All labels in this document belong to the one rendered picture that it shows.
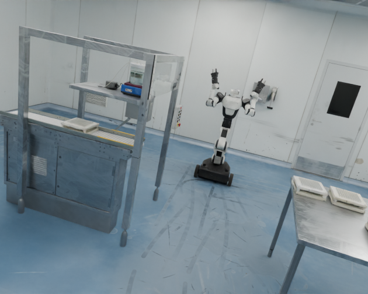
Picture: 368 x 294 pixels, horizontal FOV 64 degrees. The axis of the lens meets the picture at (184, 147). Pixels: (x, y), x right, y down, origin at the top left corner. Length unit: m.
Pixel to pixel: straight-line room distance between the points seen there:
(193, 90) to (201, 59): 0.60
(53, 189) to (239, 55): 4.11
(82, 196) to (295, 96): 4.32
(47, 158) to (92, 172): 0.47
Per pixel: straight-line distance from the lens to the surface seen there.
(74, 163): 2.95
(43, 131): 2.98
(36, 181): 3.28
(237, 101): 4.48
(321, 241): 2.12
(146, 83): 2.36
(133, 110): 2.72
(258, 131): 6.05
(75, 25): 6.91
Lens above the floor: 1.85
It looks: 18 degrees down
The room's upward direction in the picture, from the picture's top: 12 degrees clockwise
